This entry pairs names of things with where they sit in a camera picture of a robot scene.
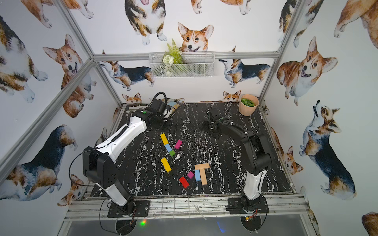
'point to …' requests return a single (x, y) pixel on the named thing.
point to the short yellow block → (164, 138)
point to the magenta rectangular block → (178, 144)
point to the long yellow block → (166, 164)
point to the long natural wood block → (201, 166)
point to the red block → (184, 182)
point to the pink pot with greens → (248, 103)
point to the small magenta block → (190, 174)
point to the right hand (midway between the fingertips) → (203, 130)
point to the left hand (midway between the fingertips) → (172, 126)
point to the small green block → (172, 153)
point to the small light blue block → (168, 147)
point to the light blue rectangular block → (197, 175)
